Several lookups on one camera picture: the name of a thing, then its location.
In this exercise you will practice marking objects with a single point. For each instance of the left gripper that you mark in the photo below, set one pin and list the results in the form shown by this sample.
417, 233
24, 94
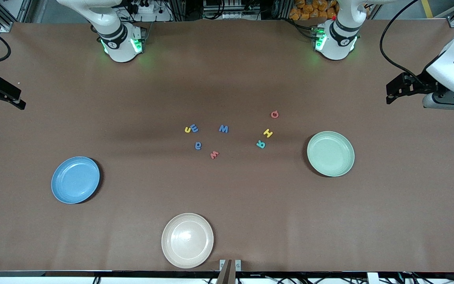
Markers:
419, 84

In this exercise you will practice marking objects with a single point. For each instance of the pink foam letter G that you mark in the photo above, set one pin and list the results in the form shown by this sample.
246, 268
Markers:
274, 114

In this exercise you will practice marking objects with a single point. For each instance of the yellow foam letter H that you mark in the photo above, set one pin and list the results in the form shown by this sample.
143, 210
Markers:
268, 133

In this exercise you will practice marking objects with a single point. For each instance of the teal foam letter R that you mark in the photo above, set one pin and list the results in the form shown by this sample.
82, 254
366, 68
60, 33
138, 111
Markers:
261, 144

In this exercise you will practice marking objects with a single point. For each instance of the blue foam letter M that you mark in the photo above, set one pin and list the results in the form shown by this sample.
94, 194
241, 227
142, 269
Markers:
223, 129

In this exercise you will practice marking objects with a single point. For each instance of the blue foam letter E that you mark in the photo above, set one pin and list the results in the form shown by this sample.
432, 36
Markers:
195, 128

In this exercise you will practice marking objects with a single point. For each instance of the blue foam letter a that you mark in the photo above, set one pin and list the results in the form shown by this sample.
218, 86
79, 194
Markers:
198, 146

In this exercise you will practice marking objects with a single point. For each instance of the pink foam letter w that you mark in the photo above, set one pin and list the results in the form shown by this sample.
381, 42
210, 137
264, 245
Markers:
214, 155

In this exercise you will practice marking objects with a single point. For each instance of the green plate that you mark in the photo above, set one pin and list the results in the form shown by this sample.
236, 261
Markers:
330, 154

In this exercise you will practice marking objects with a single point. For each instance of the black base connector box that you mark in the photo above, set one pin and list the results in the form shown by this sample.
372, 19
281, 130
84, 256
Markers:
142, 35
315, 31

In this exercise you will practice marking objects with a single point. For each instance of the blue plate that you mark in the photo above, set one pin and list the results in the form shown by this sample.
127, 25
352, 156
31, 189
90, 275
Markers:
75, 180

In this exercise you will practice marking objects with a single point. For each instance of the orange bag pile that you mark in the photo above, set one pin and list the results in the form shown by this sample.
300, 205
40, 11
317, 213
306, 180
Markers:
309, 10

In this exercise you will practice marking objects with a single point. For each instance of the white power strip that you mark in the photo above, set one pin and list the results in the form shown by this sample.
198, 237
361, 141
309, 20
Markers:
150, 10

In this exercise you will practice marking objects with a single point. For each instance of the grey equipment box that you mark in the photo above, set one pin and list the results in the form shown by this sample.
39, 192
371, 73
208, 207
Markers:
231, 14

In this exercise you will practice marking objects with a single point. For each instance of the beige plate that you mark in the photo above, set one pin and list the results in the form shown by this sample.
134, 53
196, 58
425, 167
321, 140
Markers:
187, 240

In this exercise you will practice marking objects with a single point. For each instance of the metal table edge bracket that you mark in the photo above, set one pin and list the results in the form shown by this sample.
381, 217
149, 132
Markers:
230, 268

